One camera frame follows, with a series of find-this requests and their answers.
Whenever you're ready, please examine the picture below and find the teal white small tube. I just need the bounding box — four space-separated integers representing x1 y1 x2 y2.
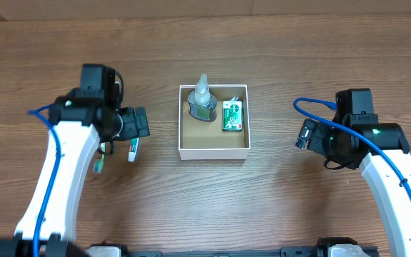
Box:
128 138 140 162

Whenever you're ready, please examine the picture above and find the clear purple liquid bottle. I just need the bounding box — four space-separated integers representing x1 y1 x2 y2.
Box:
188 74 218 122

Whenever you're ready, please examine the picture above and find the green white small packet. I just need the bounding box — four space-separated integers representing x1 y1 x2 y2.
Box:
222 96 243 131

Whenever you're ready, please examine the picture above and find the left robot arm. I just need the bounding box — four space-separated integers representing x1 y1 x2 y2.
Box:
0 64 150 257

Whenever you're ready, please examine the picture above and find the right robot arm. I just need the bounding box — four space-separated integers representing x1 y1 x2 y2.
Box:
293 89 411 256

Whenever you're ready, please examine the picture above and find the green toothbrush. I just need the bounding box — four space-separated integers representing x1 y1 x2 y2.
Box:
93 143 106 173

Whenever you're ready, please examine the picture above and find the white cardboard box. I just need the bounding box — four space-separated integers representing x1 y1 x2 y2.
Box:
178 84 251 161

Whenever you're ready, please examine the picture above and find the right blue cable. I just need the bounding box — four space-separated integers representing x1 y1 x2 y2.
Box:
292 96 411 256

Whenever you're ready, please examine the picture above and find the blue cable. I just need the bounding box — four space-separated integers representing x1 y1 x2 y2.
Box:
292 96 411 256
26 104 62 257

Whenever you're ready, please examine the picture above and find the left blue cable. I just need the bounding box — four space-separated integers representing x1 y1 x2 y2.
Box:
26 104 62 257

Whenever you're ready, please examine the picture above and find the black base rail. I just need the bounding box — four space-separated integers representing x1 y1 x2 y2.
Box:
85 237 380 257

